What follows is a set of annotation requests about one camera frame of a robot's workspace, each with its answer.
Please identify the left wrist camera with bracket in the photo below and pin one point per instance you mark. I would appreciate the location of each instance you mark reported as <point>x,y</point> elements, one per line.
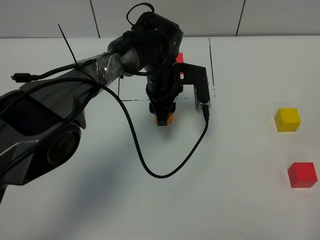
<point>188,74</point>

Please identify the template red cube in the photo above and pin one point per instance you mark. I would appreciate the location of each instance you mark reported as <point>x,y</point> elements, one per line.
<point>180,58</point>

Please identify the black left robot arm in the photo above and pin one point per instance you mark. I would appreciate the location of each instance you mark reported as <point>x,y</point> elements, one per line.
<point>41,122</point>

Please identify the yellow cube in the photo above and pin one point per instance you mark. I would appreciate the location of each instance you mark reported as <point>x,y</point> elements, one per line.
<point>287,119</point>

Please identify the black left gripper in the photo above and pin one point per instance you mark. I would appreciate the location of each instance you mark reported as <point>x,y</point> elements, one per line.
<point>162,88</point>

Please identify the orange cube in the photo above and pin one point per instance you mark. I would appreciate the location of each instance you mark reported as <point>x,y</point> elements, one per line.
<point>169,120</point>

